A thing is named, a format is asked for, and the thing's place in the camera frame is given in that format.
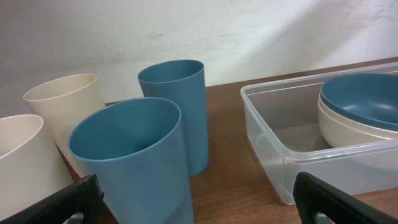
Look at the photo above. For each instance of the cream cup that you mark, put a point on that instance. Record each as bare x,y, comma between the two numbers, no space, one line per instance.
63,103
31,165

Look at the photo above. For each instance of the clear plastic container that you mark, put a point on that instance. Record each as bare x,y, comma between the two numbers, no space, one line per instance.
282,127

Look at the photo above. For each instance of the cream cup back left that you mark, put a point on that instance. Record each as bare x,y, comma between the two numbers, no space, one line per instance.
63,103

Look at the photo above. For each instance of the cream bowl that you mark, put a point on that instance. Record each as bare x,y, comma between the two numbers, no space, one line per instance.
382,133
339,135

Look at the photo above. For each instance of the cream bowl back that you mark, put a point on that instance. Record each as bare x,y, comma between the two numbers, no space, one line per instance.
382,133

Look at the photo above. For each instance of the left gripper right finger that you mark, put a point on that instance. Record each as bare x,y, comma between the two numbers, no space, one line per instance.
320,202

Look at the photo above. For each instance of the blue cup back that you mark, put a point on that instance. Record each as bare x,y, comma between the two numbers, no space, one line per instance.
183,82

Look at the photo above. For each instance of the blue bowl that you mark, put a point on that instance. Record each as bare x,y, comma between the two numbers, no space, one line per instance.
368,98

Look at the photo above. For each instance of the blue cup front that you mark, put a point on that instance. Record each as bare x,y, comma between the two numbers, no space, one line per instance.
136,149

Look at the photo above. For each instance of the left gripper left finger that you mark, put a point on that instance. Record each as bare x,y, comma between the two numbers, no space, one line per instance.
80,202

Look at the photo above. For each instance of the cream cup front left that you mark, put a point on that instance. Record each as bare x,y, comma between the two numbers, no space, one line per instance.
31,165

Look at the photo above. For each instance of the cream bowl front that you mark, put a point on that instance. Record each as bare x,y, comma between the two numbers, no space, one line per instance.
339,135

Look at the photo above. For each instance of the blue cup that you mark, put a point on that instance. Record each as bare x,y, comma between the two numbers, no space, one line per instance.
183,82
136,149

